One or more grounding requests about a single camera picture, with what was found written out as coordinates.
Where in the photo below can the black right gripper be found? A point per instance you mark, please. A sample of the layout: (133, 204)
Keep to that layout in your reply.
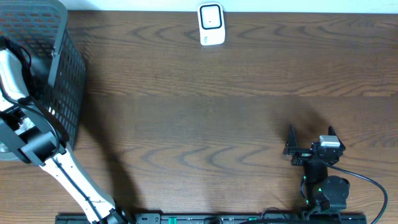
(303, 155)

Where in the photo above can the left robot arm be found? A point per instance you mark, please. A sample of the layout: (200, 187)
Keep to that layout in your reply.
(35, 136)

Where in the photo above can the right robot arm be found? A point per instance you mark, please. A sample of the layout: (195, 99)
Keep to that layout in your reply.
(324, 194)

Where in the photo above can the white barcode scanner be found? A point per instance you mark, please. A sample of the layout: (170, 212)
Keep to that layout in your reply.
(211, 23)

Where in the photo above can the grey plastic shopping basket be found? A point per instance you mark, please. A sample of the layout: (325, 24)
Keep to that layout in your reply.
(41, 28)

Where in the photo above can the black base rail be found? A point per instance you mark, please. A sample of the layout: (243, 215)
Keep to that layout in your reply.
(156, 218)

